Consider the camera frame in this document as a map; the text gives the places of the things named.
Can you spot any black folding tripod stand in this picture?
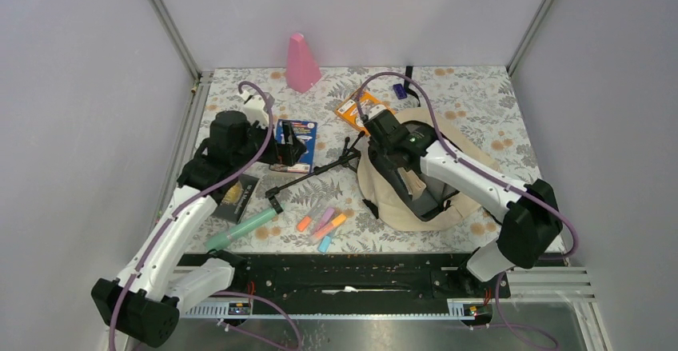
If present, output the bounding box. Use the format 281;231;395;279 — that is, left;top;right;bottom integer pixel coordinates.
265;131;366;214

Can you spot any purple eraser block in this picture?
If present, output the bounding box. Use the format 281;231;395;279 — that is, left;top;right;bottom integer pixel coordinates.
393;83;408;100

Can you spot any pink highlighter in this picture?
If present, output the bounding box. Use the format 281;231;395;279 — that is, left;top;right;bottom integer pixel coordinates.
311;207;335;233

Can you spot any mint green tube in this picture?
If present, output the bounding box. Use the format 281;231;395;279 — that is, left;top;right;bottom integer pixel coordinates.
205;208;277;252

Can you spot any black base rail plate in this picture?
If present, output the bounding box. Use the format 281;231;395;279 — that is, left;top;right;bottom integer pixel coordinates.
184;253;518;320

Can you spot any cream canvas backpack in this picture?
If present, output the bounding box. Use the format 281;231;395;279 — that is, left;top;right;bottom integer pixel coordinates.
357;107;500;231

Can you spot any floral patterned table mat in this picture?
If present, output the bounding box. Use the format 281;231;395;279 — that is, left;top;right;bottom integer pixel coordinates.
192;66;540;253

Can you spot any light blue highlighter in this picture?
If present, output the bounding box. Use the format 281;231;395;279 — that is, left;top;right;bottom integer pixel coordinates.
317;234;333;253

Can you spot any black notebook gold emblem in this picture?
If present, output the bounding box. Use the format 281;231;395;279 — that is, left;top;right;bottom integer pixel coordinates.
212;174;260;224

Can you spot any orange yellow highlighter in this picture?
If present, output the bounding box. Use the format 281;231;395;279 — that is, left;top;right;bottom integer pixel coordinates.
310;213;347;244

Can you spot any orange activity book box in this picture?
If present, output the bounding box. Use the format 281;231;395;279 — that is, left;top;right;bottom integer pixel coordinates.
334;91;391;135

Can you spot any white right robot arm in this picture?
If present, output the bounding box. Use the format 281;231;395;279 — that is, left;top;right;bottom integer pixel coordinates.
357;106;562;297

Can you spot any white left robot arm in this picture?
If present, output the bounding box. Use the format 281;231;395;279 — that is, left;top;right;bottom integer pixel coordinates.
91;90;305;348

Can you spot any pink cone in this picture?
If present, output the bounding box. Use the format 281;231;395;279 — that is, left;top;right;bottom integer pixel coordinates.
285;33;322;93

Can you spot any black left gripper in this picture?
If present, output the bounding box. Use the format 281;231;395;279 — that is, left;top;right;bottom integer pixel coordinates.
234;115;308;170

